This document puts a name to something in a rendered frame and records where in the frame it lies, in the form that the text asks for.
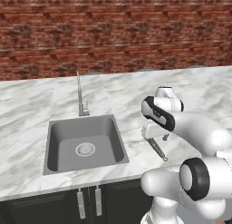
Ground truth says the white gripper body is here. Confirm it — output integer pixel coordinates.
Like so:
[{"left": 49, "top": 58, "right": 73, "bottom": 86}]
[{"left": 140, "top": 120, "right": 170, "bottom": 141}]

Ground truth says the grey sink basin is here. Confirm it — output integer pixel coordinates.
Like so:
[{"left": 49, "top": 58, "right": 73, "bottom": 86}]
[{"left": 43, "top": 113, "right": 131, "bottom": 176}]

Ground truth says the dark cupboard door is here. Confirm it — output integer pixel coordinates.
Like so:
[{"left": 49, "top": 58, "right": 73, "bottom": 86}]
[
  {"left": 0, "top": 189, "right": 91, "bottom": 224},
  {"left": 88, "top": 178, "right": 156, "bottom": 224}
]

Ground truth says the metal tap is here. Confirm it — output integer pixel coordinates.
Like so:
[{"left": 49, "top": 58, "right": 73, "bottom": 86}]
[{"left": 75, "top": 71, "right": 92, "bottom": 117}]

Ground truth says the grey cupboard handle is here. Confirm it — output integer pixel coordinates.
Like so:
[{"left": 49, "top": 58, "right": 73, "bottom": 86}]
[
  {"left": 76, "top": 189, "right": 87, "bottom": 220},
  {"left": 94, "top": 187, "right": 103, "bottom": 218}
]

